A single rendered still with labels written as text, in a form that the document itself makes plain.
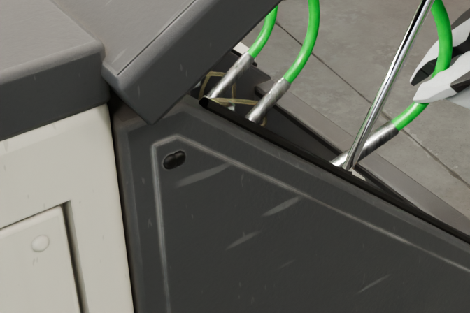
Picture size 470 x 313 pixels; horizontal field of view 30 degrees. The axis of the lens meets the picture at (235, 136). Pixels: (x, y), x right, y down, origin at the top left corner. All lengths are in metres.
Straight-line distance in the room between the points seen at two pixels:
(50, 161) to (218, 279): 0.16
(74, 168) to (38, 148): 0.03
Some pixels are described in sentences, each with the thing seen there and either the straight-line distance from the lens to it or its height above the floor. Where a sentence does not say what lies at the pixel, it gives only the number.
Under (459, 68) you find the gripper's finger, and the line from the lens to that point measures 0.91.
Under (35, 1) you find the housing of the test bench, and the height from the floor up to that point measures 1.50.
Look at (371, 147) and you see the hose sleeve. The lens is 0.96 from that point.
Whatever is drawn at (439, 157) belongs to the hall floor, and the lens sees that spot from 2.91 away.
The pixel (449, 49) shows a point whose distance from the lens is 0.93.
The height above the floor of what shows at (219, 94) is 1.07.
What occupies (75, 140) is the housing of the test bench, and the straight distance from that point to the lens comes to 0.43.
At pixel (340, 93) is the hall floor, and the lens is 3.19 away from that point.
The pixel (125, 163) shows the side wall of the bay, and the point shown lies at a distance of 0.45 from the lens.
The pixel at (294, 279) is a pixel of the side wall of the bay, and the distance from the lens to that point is 0.59.
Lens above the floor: 1.70
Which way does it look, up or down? 35 degrees down
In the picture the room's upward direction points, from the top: 1 degrees counter-clockwise
